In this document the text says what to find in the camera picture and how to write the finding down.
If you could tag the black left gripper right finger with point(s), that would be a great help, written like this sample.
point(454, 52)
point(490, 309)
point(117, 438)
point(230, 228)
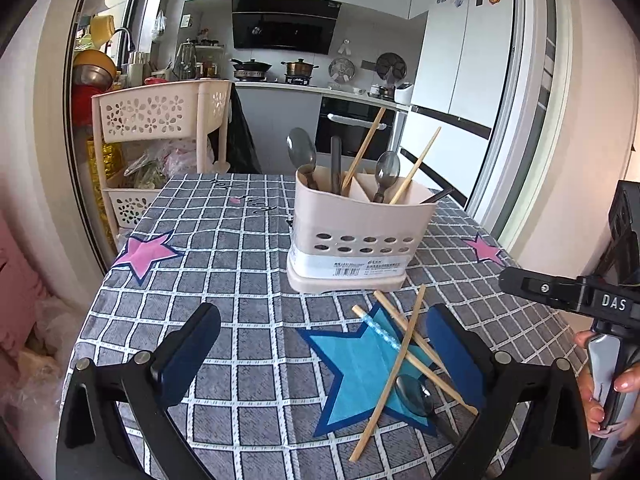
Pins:
point(553, 441)

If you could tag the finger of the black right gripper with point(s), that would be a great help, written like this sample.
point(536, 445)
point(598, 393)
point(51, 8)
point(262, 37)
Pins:
point(566, 294)

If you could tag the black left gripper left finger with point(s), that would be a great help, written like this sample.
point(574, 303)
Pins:
point(92, 439)

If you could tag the blue patterned bamboo chopstick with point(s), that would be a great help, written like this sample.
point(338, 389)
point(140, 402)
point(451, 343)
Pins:
point(365, 317)

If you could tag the dark handled clear spoon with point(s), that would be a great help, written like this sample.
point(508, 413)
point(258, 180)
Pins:
point(303, 155)

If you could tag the clear grey plastic spoon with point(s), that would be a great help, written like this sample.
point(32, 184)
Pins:
point(415, 396)

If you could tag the plain bamboo chopstick lower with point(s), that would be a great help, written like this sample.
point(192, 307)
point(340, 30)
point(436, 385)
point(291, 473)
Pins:
point(433, 377)

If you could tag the plain bamboo chopstick crossing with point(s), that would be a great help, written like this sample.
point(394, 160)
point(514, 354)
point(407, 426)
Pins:
point(390, 382)

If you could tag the grey checkered star tablecloth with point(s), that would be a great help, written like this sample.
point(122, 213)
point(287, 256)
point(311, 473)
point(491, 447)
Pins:
point(251, 410)

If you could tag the chopstick in holder right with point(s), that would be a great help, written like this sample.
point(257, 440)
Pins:
point(405, 183)

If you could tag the chopstick in holder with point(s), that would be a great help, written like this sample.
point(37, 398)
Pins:
point(405, 183)
point(363, 148)

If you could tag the grey spoon in holder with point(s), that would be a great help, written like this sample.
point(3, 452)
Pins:
point(386, 174)

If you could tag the beige plastic utensil holder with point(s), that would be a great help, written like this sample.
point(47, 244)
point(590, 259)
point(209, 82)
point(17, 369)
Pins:
point(347, 242)

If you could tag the white refrigerator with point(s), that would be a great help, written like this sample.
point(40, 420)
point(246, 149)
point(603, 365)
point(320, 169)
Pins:
point(458, 89)

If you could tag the chopstick in holder left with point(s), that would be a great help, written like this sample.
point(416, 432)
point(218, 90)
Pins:
point(363, 148)

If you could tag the built-in black oven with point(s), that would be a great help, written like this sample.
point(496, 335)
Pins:
point(351, 121)

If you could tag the beige perforated storage rack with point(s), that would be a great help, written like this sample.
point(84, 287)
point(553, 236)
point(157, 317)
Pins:
point(192, 110)

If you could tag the copper cooking pot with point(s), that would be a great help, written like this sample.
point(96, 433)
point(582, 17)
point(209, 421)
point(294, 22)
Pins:
point(298, 68)

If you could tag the black wok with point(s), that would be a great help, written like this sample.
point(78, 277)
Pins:
point(250, 70)

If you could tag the black range hood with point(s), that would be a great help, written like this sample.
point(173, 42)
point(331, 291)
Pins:
point(292, 25)

